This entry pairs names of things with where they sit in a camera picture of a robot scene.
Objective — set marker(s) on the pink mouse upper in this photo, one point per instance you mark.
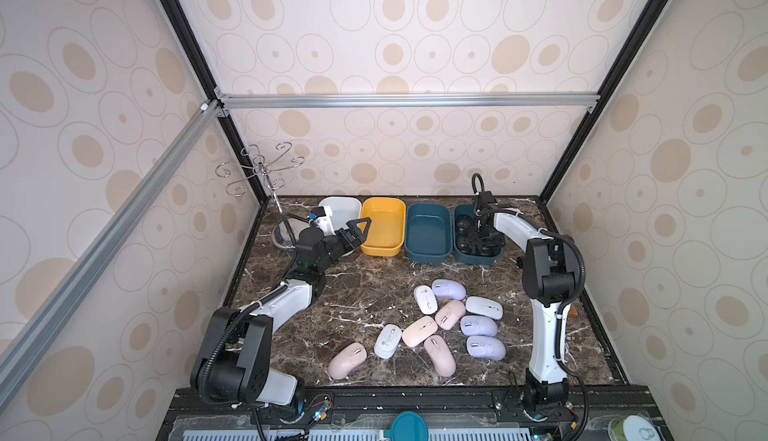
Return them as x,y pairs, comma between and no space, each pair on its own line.
450,314

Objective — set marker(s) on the purple mouse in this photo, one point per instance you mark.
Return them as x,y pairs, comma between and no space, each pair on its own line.
476,325
448,289
485,347

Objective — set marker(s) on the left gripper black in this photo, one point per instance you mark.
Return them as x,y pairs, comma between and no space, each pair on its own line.
356,239

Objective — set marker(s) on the left diagonal aluminium bar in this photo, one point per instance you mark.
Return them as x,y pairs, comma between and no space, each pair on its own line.
39,333

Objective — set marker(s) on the pink mouse lower left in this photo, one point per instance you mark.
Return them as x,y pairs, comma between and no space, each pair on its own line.
347,360

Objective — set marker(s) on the purple mouse middle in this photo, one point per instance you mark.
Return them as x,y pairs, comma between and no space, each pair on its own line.
476,325

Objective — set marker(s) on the purple mouse upper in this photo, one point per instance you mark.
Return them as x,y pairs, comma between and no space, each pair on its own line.
448,289

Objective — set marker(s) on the purple mouse lower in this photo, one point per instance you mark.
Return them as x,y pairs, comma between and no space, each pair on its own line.
485,347

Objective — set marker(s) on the white mouse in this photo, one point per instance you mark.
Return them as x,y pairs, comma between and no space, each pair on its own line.
426,299
387,341
484,307

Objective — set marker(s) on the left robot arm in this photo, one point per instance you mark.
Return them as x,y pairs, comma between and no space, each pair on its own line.
233,363

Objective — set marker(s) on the metal wire hook stand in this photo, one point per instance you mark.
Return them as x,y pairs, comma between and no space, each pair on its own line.
262,169

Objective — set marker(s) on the teal storage box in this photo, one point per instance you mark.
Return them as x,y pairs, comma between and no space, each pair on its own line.
469,259
429,233

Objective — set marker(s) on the pink mouse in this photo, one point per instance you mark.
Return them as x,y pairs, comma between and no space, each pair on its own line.
450,314
417,332
440,355
347,360

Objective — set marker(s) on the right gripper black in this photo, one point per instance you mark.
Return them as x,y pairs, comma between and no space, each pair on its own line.
480,225

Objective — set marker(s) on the pink mouse middle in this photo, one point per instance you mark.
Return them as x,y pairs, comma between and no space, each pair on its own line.
417,332

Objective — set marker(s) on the black mouse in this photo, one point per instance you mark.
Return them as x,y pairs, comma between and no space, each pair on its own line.
489,247
463,224
464,244

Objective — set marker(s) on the horizontal aluminium frame bar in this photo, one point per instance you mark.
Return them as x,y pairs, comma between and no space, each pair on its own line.
422,100

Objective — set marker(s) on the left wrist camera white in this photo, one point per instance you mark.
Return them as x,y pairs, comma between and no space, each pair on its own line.
321,217

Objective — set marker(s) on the pink mouse lower right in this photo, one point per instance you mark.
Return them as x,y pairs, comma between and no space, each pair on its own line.
440,355

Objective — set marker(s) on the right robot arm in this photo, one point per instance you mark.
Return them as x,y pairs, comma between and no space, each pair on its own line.
553,277

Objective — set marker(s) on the left teal storage box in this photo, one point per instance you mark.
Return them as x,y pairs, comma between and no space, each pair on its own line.
429,233

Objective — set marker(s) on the right teal storage box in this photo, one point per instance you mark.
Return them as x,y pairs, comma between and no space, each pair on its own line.
469,259

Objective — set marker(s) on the white storage box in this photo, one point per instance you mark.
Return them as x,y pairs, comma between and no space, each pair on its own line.
343,210

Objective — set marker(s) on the yellow storage box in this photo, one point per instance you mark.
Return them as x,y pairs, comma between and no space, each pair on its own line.
387,232

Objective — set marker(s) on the teal round lid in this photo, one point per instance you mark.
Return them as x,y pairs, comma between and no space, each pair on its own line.
408,426

